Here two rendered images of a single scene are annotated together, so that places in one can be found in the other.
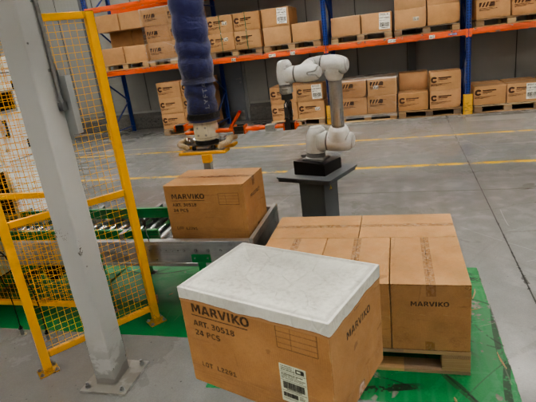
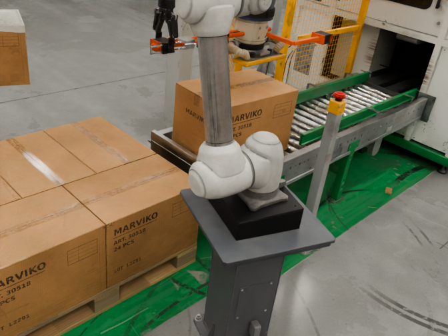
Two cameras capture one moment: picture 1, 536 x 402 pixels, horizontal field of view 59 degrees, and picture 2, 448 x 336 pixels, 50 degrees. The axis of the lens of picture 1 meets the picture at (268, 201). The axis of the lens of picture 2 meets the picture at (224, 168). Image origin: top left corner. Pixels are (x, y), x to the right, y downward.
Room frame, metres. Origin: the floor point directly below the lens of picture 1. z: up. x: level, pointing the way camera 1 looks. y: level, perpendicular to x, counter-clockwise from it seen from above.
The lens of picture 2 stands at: (4.37, -2.00, 1.91)
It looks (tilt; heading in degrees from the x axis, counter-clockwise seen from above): 30 degrees down; 115
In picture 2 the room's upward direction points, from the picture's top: 7 degrees clockwise
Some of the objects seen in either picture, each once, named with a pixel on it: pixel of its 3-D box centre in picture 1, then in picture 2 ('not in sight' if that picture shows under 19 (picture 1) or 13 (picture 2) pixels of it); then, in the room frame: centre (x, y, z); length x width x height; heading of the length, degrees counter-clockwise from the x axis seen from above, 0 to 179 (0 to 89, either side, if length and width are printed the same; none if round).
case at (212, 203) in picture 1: (217, 202); (234, 117); (3.28, 0.37, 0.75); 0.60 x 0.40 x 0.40; 70
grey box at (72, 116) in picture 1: (58, 105); not in sight; (2.53, 1.02, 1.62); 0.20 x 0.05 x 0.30; 74
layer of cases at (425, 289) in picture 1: (359, 272); (54, 208); (2.71, -0.52, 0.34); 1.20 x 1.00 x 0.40; 74
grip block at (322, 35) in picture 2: (181, 127); (321, 37); (3.63, 0.59, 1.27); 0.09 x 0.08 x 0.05; 164
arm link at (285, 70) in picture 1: (285, 72); not in sight; (3.14, -0.22, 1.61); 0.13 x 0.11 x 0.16; 64
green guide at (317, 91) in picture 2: (61, 237); (312, 90); (3.37, 1.58, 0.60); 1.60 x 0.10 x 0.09; 74
